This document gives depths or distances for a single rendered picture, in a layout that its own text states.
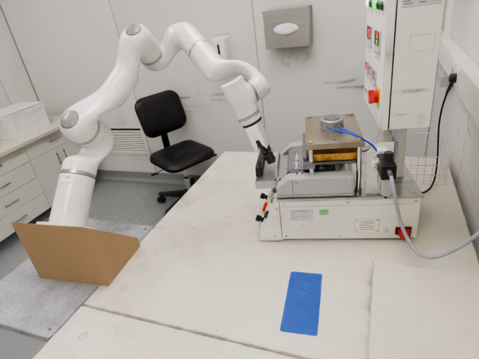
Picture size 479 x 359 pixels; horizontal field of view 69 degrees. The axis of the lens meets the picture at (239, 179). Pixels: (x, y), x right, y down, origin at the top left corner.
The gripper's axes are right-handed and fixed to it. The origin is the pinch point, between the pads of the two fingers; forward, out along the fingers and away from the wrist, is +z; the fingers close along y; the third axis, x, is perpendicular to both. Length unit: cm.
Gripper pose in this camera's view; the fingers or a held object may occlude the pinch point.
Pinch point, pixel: (270, 157)
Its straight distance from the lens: 130.5
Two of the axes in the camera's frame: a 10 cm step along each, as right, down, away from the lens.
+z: 4.6, 8.1, 3.6
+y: -1.6, 4.8, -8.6
